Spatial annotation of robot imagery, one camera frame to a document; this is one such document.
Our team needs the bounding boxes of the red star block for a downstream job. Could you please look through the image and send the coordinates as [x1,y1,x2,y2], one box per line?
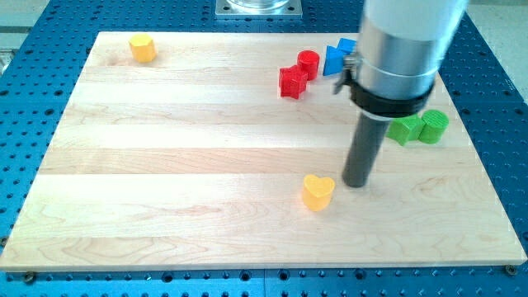
[279,65,308,100]

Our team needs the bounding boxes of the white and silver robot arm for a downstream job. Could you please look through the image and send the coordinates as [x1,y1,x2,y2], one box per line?
[334,0,469,187]

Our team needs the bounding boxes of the green cylinder block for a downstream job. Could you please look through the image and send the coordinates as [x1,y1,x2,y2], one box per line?
[418,110,450,144]

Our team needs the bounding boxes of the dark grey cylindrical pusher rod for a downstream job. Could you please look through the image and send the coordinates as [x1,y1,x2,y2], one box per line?
[342,112,391,188]

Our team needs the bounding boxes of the light wooden board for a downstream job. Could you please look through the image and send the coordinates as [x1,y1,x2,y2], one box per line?
[1,32,526,271]

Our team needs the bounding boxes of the blue triangle block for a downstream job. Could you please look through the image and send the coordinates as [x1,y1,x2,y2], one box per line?
[323,45,346,76]

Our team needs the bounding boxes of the blue cube block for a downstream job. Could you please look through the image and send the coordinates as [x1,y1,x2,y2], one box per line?
[337,38,356,54]

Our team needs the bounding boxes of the green star block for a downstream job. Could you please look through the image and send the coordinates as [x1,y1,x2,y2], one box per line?
[386,115,425,146]

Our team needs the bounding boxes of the yellow heart block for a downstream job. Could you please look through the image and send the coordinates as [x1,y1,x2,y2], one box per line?
[302,174,336,211]

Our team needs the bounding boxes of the yellow hexagon block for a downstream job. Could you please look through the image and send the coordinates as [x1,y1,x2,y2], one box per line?
[129,33,157,63]

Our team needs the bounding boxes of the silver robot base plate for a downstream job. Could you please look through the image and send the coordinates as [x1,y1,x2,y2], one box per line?
[214,0,303,17]

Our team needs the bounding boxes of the red cylinder block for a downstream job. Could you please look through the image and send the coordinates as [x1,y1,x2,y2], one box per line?
[297,50,320,81]

